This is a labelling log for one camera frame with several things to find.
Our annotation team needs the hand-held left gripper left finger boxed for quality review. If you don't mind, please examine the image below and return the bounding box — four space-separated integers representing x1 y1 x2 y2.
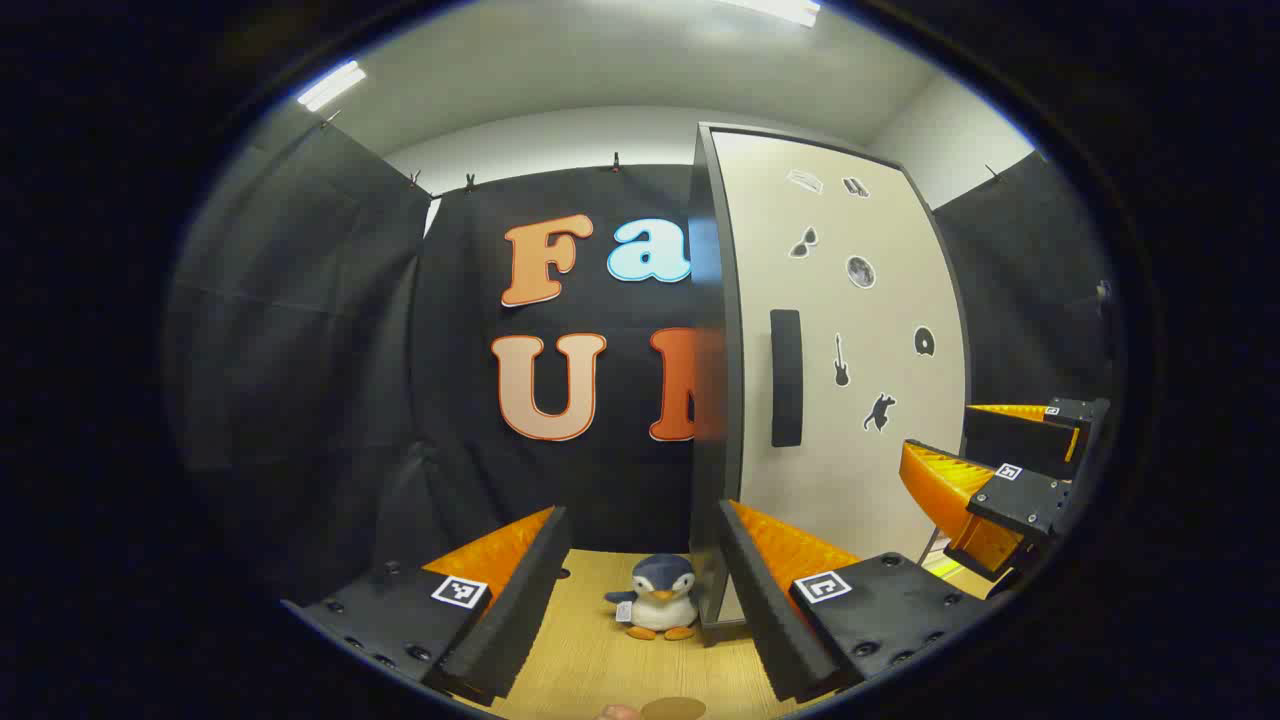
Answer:
283 505 573 707

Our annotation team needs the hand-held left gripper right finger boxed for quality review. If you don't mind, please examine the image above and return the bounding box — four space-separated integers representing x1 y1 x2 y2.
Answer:
717 498 1001 704

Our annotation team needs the white cabinet door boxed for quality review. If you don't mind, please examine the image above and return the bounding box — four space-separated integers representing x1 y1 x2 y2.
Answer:
710 128 971 621

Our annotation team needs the black cabinet door handle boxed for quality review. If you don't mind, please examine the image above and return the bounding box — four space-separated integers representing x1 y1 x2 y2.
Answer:
769 309 805 448

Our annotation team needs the grey cabinet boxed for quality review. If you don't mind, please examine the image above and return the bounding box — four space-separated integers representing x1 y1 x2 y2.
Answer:
688 120 976 631

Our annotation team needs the penguin plush toy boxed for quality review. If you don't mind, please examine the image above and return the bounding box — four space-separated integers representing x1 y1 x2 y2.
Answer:
604 553 701 642

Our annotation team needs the black backdrop cloth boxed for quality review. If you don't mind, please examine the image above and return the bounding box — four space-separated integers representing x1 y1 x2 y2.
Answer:
165 100 1126 601

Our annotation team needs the long ceiling strip light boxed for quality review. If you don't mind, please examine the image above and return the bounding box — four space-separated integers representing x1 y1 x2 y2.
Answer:
297 60 368 113

